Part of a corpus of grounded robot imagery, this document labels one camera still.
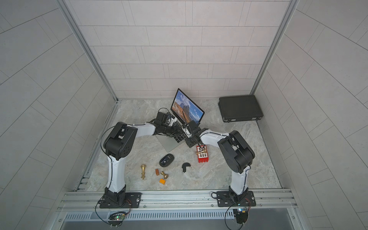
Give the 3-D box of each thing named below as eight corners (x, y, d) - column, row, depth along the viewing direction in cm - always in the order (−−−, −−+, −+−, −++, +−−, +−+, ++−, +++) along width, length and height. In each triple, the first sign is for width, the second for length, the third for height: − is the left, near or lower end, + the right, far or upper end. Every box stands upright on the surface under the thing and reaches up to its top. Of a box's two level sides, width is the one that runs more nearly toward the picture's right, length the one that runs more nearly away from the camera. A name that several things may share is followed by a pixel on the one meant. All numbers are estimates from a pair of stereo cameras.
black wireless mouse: (162, 169, 83) (161, 168, 81) (158, 162, 85) (157, 160, 83) (175, 159, 87) (175, 157, 84) (171, 153, 89) (170, 151, 87)
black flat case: (224, 124, 103) (226, 117, 97) (217, 102, 118) (218, 95, 111) (261, 120, 106) (265, 114, 100) (250, 99, 120) (253, 92, 114)
